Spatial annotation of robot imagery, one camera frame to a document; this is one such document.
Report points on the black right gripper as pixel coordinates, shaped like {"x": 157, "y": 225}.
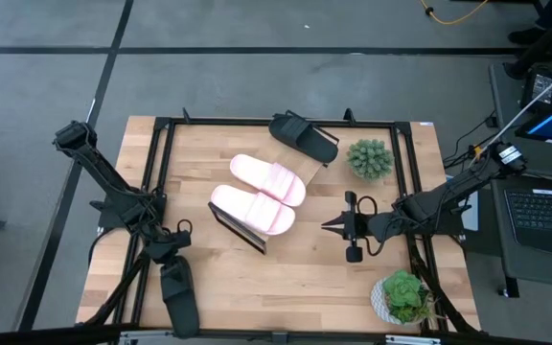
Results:
{"x": 355, "y": 227}

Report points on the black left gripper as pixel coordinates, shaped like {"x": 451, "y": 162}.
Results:
{"x": 168, "y": 246}

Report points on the black slide sandal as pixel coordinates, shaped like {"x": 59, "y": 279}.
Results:
{"x": 314, "y": 144}
{"x": 182, "y": 311}

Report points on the pink slide sandal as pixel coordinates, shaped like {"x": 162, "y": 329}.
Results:
{"x": 266, "y": 177}
{"x": 247, "y": 208}

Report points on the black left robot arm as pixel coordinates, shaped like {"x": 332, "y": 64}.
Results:
{"x": 108, "y": 177}

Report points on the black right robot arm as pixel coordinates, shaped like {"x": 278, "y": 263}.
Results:
{"x": 448, "y": 196}

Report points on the green spiky artificial plant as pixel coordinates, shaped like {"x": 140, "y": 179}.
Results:
{"x": 369, "y": 160}

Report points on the green succulent in white pot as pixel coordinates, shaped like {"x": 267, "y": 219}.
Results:
{"x": 403, "y": 290}

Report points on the black crossbar with silver brackets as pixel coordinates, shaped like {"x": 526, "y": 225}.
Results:
{"x": 41, "y": 335}

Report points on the black laptop keyboard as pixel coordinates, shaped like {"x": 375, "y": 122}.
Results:
{"x": 544, "y": 215}

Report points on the dark grey cart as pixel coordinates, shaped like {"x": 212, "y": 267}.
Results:
{"x": 544, "y": 273}

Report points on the white thin rod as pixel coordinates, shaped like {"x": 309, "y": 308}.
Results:
{"x": 535, "y": 103}

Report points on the black power supply box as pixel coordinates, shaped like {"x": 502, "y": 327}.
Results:
{"x": 539, "y": 86}

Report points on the person's shoe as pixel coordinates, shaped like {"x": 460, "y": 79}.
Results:
{"x": 522, "y": 36}

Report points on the black stand leg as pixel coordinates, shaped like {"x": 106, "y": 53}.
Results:
{"x": 544, "y": 52}

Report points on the wooden shoe shelf black frame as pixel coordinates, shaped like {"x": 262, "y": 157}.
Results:
{"x": 307, "y": 167}

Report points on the black aluminium table frame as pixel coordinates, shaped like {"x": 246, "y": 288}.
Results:
{"x": 233, "y": 122}

